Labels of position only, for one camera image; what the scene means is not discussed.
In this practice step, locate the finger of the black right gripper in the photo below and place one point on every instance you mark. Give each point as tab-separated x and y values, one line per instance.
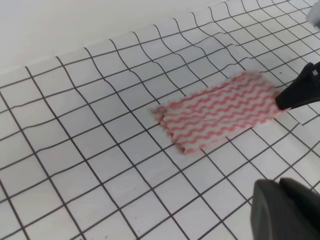
303	90

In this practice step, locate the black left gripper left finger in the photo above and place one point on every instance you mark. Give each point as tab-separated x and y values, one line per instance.
275	213

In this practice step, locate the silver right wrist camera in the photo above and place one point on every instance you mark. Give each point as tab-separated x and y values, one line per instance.
313	16

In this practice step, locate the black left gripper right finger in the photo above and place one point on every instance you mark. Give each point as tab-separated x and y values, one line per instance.
306	201

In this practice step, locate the pink wavy striped towel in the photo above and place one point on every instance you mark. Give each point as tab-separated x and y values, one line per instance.
206	116

